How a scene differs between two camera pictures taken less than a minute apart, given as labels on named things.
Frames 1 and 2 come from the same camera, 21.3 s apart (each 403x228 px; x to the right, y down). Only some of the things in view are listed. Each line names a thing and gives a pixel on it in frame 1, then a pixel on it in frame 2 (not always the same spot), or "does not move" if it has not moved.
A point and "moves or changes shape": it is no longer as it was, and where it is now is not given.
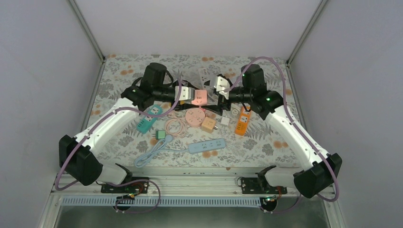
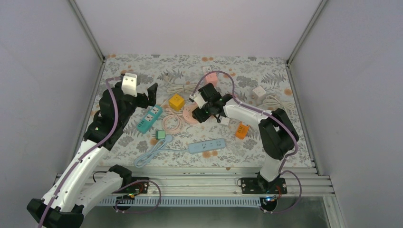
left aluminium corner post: [88, 29] does not move
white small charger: [225, 120] does not move
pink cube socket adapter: [200, 97] moves or changes shape
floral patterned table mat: [203, 134] does not move
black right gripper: [224, 103] -> [198, 116]
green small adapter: [160, 135] does not move
